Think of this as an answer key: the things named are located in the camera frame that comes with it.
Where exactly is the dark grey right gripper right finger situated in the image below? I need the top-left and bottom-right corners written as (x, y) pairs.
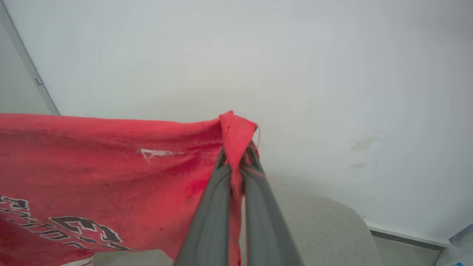
top-left (241, 141), bottom-right (304, 266)

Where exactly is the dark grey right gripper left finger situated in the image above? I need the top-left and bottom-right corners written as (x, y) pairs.
top-left (174, 149), bottom-right (233, 266)

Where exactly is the red jersey with white sleeves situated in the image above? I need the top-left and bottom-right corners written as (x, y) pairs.
top-left (0, 110), bottom-right (261, 266)

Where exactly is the blue white plastic object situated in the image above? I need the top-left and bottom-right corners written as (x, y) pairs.
top-left (436, 224), bottom-right (473, 266)

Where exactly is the grey door frame strip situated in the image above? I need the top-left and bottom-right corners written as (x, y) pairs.
top-left (0, 0), bottom-right (60, 116)

